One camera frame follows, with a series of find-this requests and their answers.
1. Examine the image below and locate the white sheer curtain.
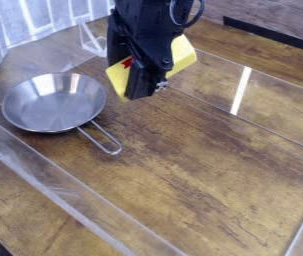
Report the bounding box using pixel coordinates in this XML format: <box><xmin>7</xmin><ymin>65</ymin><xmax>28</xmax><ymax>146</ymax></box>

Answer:
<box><xmin>0</xmin><ymin>0</ymin><xmax>112</xmax><ymax>64</ymax></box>

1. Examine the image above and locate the clear acrylic tray wall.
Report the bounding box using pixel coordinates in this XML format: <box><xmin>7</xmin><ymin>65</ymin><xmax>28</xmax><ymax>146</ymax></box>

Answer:
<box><xmin>0</xmin><ymin>21</ymin><xmax>303</xmax><ymax>256</ymax></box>

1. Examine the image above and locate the silver metal frying pan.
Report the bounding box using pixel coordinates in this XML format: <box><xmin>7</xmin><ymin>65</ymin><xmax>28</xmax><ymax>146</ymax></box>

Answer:
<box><xmin>1</xmin><ymin>72</ymin><xmax>123</xmax><ymax>155</ymax></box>

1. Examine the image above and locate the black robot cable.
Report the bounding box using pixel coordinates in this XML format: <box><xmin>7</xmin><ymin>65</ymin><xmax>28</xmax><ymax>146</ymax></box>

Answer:
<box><xmin>168</xmin><ymin>0</ymin><xmax>207</xmax><ymax>29</ymax></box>

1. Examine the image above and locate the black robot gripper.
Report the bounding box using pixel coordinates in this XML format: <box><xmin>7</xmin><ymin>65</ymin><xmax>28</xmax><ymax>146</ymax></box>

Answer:
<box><xmin>107</xmin><ymin>0</ymin><xmax>194</xmax><ymax>100</ymax></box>

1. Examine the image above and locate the black bar on table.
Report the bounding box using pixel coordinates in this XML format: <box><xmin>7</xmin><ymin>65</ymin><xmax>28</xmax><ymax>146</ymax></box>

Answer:
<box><xmin>223</xmin><ymin>16</ymin><xmax>303</xmax><ymax>50</ymax></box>

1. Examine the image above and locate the yellow butter block toy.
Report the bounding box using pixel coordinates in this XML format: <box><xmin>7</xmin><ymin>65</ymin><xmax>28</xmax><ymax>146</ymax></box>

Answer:
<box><xmin>105</xmin><ymin>35</ymin><xmax>196</xmax><ymax>100</ymax></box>

